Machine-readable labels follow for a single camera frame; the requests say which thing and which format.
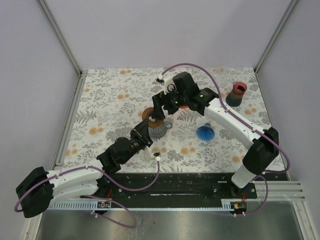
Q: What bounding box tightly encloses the brown wooden ring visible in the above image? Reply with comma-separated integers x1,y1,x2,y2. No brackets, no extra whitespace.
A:
141,107,166,129

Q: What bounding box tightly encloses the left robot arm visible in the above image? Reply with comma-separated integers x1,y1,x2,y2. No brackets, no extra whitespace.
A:
14,119,153,218

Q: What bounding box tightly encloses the aluminium frame rail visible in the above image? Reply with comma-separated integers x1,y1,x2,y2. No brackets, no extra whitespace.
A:
36,0,83,76

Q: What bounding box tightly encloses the blue glass dripper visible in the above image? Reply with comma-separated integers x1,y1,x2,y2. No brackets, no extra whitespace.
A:
195,122,216,142

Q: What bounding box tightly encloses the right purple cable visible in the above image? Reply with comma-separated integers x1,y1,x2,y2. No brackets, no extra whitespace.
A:
161,62,292,218

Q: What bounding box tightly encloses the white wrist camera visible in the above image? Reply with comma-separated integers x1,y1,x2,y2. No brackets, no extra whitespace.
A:
156,74,177,95
145,147,161,162

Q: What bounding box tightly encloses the grey glass carafe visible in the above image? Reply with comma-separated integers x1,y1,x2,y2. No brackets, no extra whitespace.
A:
148,122,173,140

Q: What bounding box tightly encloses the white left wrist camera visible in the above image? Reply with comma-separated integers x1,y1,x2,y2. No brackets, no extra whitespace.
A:
145,147,161,162

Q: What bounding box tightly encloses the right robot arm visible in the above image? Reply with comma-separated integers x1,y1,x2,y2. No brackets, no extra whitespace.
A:
152,72,279,198

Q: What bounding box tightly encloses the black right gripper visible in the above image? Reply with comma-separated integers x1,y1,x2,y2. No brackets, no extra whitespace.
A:
151,85,188,121

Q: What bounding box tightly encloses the white slotted cable duct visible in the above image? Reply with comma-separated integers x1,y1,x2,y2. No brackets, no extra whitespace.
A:
48,200,111,211

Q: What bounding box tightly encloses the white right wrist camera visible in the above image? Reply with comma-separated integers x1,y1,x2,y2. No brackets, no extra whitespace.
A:
156,74,177,95

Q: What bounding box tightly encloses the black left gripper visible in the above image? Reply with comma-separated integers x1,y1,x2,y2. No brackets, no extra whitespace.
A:
120,118,153,164

